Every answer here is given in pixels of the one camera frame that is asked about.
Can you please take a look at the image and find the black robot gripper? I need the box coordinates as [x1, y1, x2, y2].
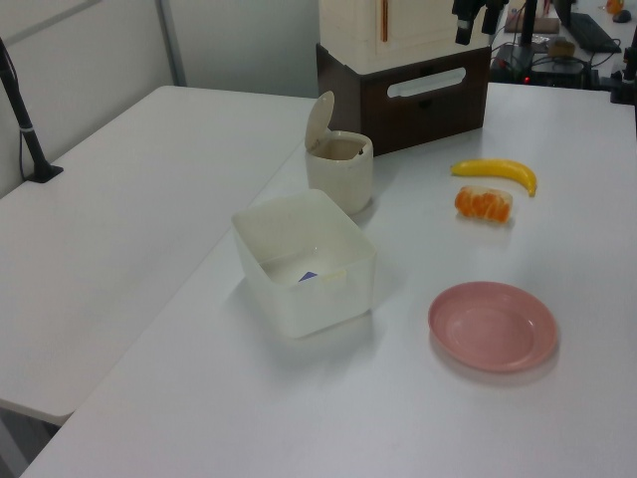
[451, 0, 508, 46]

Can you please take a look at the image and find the beige trash can with lid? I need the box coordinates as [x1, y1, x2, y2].
[304, 90, 375, 216]

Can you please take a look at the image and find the cream toy cabinet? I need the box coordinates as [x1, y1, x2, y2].
[318, 0, 492, 76]

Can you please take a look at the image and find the dark brown crate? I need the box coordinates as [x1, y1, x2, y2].
[315, 42, 491, 158]

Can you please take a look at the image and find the black keyboard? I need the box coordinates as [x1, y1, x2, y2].
[569, 12, 624, 54]

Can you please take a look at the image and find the yellow banana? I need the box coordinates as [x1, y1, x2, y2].
[450, 157, 539, 198]

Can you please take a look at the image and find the peeled orange fruit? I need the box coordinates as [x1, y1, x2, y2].
[453, 185, 516, 226]

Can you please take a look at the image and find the white plastic storage box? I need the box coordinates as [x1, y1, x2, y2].
[230, 187, 378, 341]

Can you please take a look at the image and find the pink plate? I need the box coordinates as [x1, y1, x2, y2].
[427, 281, 559, 373]

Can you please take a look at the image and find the black upright stand post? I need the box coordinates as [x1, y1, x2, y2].
[519, 0, 539, 47]

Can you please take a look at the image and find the black table clamp mount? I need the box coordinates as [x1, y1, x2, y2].
[607, 44, 637, 106]

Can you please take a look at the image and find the black camera stand pole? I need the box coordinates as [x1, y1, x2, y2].
[0, 37, 65, 184]

